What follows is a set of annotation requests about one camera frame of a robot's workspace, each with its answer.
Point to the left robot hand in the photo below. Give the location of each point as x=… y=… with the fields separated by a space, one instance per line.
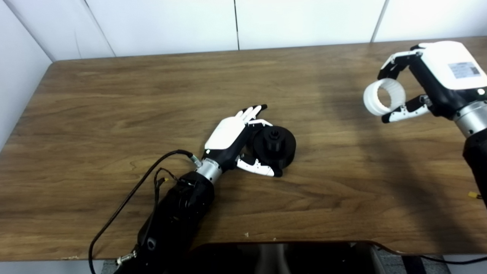
x=226 y=133

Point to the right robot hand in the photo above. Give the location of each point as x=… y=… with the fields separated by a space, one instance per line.
x=445 y=72

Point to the round black part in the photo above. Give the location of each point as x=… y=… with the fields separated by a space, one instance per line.
x=281 y=146

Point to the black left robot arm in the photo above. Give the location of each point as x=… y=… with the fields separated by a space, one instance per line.
x=179 y=213

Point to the black robot torso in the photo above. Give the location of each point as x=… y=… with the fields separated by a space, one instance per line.
x=266 y=260

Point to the black floor bracket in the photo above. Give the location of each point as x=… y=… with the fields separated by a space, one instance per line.
x=411 y=266

